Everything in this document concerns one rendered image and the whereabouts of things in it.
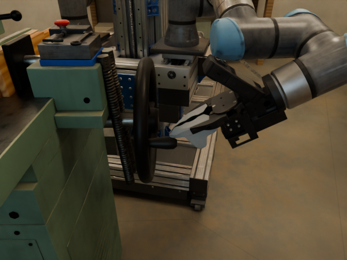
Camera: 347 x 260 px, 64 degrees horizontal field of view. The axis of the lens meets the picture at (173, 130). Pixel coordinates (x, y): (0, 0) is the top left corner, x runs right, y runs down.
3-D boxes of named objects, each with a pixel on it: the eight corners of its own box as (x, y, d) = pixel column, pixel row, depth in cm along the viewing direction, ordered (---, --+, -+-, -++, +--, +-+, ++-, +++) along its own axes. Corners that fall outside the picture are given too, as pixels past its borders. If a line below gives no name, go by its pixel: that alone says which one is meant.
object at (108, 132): (118, 155, 98) (115, 136, 93) (83, 155, 98) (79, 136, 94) (122, 141, 105) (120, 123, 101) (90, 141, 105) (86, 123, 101)
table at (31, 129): (68, 211, 38) (59, 177, 34) (-153, 209, 38) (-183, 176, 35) (130, 64, 89) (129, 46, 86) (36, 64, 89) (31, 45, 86)
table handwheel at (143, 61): (160, 47, 72) (162, 146, 84) (83, 47, 72) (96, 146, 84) (151, 72, 45) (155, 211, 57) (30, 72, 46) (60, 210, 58)
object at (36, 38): (10, 97, 55) (-4, 57, 50) (2, 97, 55) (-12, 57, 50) (51, 62, 72) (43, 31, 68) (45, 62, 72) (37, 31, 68)
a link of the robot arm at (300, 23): (264, 5, 54) (287, 31, 46) (318, 4, 55) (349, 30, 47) (254, 43, 59) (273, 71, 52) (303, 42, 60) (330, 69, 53)
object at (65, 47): (93, 66, 52) (88, 36, 49) (35, 66, 52) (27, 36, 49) (108, 47, 63) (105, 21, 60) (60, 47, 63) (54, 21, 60)
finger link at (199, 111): (181, 152, 56) (222, 133, 54) (166, 130, 54) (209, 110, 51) (180, 143, 59) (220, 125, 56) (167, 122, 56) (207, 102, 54)
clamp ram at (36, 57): (51, 90, 56) (40, 45, 51) (15, 90, 56) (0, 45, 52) (66, 74, 64) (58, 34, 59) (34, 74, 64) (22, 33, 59)
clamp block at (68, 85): (103, 112, 56) (96, 68, 51) (36, 111, 56) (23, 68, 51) (116, 83, 68) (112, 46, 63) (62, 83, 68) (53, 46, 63)
